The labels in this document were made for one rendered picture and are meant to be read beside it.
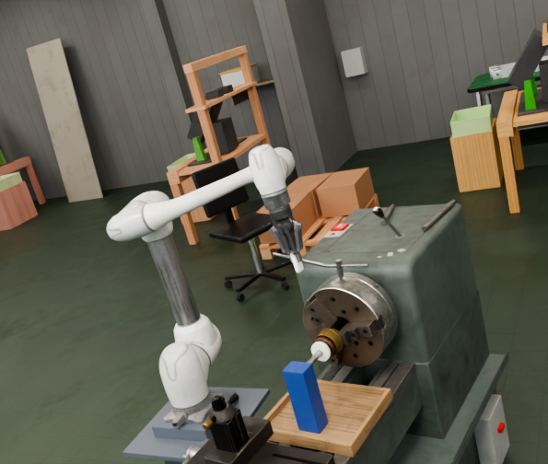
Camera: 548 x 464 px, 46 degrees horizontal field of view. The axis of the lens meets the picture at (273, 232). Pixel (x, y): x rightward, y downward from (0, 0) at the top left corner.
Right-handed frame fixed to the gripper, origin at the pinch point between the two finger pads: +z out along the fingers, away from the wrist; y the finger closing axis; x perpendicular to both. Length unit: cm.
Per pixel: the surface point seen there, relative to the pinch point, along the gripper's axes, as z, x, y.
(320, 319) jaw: 20.1, -4.5, 5.2
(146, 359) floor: 108, 112, -258
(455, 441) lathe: 83, 19, 29
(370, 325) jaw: 24.6, -0.7, 21.7
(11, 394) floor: 101, 47, -343
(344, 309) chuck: 19.6, 1.5, 12.1
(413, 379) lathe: 54, 14, 22
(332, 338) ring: 24.6, -9.3, 11.7
